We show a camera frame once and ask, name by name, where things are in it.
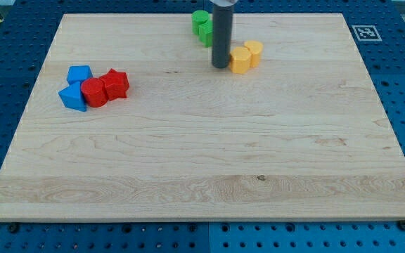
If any yellow hexagon block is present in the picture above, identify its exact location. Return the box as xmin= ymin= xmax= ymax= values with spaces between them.
xmin=229 ymin=47 xmax=251 ymax=74

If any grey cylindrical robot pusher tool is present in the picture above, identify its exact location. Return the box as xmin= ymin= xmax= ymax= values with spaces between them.
xmin=212 ymin=4 xmax=234 ymax=69

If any green cube block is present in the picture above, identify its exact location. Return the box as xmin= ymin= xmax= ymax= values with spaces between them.
xmin=198 ymin=20 xmax=213 ymax=47

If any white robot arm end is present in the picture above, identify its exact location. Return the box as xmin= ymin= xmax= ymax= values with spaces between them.
xmin=210 ymin=0 xmax=238 ymax=7

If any yellow cylinder block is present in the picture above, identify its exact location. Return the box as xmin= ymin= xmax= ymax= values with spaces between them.
xmin=244 ymin=40 xmax=264 ymax=67

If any wooden board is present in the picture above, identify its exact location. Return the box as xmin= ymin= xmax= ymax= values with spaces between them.
xmin=0 ymin=13 xmax=405 ymax=223

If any red cylinder block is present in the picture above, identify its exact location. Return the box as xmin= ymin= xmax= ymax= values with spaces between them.
xmin=81 ymin=77 xmax=108 ymax=108

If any red star block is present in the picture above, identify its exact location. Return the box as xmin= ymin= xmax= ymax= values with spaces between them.
xmin=99 ymin=69 xmax=129 ymax=100

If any blue cube block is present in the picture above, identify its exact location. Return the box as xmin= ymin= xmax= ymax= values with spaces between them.
xmin=67 ymin=65 xmax=93 ymax=85

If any green cylinder block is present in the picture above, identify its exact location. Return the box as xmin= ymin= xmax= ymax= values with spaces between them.
xmin=191 ymin=10 xmax=210 ymax=35

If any white fiducial marker tag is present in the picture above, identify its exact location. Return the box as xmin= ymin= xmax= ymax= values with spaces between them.
xmin=352 ymin=25 xmax=382 ymax=41

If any blue triangle block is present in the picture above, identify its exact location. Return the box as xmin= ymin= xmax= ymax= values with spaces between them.
xmin=58 ymin=82 xmax=86 ymax=112

